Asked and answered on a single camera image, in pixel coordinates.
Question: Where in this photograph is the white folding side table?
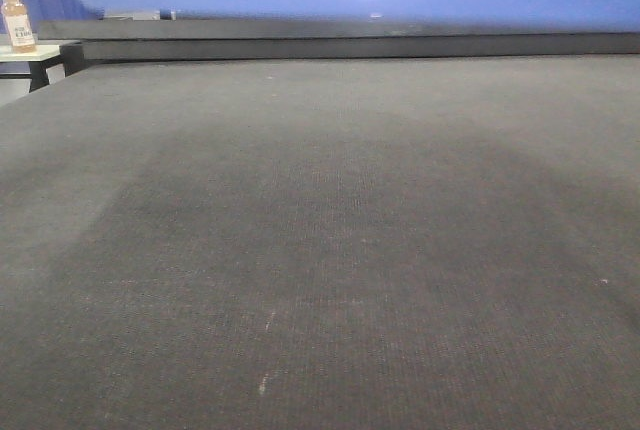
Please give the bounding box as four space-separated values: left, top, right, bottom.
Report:
1 43 84 93

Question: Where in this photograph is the blue plastic storage bin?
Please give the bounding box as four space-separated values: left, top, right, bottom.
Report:
22 0 104 21

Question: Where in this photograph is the orange drink bottle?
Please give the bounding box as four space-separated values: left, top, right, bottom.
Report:
1 0 37 53

